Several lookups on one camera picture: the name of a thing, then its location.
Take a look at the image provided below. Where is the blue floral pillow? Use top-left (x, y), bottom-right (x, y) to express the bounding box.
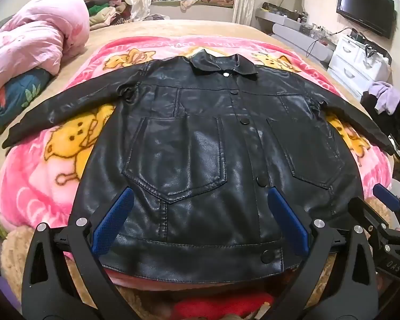
top-left (0, 68), bottom-right (52, 130)

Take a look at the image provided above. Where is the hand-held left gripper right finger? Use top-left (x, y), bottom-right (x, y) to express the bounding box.
top-left (267, 187), bottom-right (379, 320)

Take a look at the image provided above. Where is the beige plush blanket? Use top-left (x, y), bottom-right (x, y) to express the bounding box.
top-left (0, 197), bottom-right (392, 320)

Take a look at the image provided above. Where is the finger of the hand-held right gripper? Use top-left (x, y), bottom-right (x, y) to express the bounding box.
top-left (373, 183), bottom-right (400, 214)
top-left (349, 197), bottom-right (390, 241)

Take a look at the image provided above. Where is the pile of folded clothes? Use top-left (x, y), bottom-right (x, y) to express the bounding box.
top-left (85, 0), bottom-right (132, 29)

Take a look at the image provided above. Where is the clutter of small desk items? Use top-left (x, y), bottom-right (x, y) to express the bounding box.
top-left (262, 2), bottom-right (334, 37)

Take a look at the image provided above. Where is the pink quilt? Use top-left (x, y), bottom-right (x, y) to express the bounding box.
top-left (0, 0), bottom-right (90, 99)

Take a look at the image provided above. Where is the black leather jacket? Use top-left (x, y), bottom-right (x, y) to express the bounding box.
top-left (2, 49), bottom-right (395, 282)

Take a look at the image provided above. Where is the black flat television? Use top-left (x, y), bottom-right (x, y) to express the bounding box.
top-left (336, 0), bottom-right (395, 39)

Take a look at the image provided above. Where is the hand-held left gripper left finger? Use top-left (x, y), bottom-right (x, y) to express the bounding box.
top-left (22, 187), bottom-right (135, 320)

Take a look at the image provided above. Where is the white drawer cabinet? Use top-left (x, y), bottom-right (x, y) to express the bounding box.
top-left (327, 33), bottom-right (392, 101)

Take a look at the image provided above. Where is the black garment pile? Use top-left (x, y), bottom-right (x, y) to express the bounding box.
top-left (360, 91), bottom-right (400, 147)

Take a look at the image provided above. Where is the grey desk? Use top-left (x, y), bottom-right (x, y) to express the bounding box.
top-left (255, 7), bottom-right (334, 64)

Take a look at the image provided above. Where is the pink printed blanket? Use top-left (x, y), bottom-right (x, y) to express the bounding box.
top-left (0, 35), bottom-right (392, 284)

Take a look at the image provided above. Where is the black cable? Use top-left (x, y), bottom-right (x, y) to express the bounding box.
top-left (305, 27), bottom-right (349, 59)

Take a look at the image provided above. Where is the lavender garment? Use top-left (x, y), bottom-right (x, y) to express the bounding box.
top-left (368, 81), bottom-right (400, 114)

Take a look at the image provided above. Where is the person's red clothing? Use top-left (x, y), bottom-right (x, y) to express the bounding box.
top-left (173, 291), bottom-right (274, 320)

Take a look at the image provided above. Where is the bed with beige sheet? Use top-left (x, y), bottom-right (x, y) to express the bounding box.
top-left (0, 19), bottom-right (399, 320)

